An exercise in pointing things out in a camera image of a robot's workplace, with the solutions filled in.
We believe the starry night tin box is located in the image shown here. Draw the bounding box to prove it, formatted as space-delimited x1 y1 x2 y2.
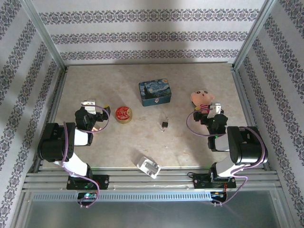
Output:
138 78 172 107

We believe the red round tin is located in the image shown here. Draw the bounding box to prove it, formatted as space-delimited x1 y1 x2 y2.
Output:
115 106 133 124

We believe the pink plush doll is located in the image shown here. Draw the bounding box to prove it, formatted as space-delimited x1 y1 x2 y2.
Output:
190 89 216 112

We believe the white plastic holder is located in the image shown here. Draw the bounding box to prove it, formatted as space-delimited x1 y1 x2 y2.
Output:
135 155 160 179

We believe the circuit board with green light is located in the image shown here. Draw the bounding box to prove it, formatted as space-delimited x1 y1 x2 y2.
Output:
77 191 98 200

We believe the grey metal panel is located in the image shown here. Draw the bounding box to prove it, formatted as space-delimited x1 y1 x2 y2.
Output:
14 190 293 228

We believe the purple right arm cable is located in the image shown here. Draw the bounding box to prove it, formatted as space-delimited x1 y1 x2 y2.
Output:
186 108 266 207

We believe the aluminium side rail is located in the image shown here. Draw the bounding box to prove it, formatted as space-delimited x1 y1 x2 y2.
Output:
231 66 270 171
33 66 68 171

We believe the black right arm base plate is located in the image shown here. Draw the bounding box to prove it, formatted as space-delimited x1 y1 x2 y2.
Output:
192 173 237 190

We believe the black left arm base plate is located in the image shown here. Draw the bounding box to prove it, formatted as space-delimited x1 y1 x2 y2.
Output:
66 174 110 190

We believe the circuit board with orange wires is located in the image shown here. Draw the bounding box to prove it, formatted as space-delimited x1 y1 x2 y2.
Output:
210 191 228 202

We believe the aluminium mounting rail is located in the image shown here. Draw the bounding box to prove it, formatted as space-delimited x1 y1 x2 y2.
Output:
22 169 278 192

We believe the grey slotted cable duct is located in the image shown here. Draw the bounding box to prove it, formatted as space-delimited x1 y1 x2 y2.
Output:
32 191 213 202

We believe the aluminium frame post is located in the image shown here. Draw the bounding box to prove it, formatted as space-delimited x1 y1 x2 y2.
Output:
20 0 67 71
232 0 280 71

